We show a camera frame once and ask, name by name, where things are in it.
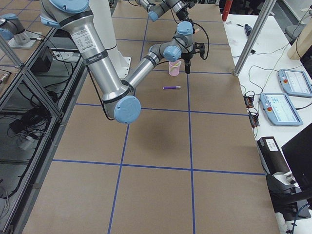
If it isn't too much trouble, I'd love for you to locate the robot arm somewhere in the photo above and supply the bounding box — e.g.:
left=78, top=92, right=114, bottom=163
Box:
left=40, top=0, right=195, bottom=124
left=135, top=0, right=195, bottom=21

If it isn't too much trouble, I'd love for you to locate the aluminium frame post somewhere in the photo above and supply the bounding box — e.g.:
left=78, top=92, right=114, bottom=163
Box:
left=233, top=0, right=276, bottom=77

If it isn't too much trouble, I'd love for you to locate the purple highlighter pen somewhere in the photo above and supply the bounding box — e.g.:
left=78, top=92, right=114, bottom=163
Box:
left=162, top=85, right=181, bottom=90

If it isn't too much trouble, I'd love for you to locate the near blue teach pendant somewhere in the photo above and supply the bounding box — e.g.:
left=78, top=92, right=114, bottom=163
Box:
left=260, top=93, right=303, bottom=126

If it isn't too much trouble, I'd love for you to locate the blue teach pendant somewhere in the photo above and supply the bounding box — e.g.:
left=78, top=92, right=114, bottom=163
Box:
left=278, top=69, right=312, bottom=98
left=260, top=93, right=303, bottom=126

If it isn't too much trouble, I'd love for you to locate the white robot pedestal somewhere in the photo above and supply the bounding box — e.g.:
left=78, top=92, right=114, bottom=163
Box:
left=89, top=0, right=121, bottom=67

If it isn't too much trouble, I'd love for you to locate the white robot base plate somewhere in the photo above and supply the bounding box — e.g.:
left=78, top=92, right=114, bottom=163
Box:
left=117, top=55, right=132, bottom=79

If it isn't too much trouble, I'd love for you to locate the black box with label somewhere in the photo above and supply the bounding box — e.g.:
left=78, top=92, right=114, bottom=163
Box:
left=256, top=136, right=291, bottom=176

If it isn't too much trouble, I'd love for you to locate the red cylinder bottle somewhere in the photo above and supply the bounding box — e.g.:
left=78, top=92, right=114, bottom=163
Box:
left=222, top=0, right=233, bottom=21

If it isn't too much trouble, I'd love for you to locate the black monitor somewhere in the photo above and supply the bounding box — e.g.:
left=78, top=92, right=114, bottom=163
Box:
left=282, top=124, right=312, bottom=190

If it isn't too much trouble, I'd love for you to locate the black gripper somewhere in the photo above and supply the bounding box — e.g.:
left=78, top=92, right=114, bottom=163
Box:
left=181, top=51, right=195, bottom=74
left=176, top=7, right=191, bottom=22

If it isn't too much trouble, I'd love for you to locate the far blue teach pendant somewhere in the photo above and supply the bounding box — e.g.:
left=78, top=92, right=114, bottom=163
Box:
left=278, top=69, right=312, bottom=98

